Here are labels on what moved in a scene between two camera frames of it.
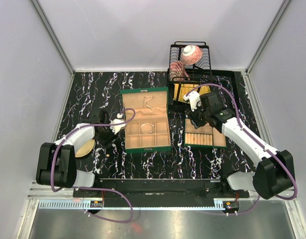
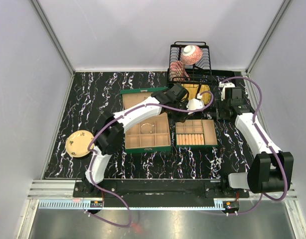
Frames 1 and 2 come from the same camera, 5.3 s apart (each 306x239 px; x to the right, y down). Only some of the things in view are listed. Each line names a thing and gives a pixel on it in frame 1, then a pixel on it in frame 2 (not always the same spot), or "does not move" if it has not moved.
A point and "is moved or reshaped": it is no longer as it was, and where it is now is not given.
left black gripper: (107, 142) -> (182, 118)
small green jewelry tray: (205, 136) is moved or reshaped
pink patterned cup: (177, 71) does not move
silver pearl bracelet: (152, 125) does not move
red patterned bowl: (191, 54) does not move
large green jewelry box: (149, 131) does not move
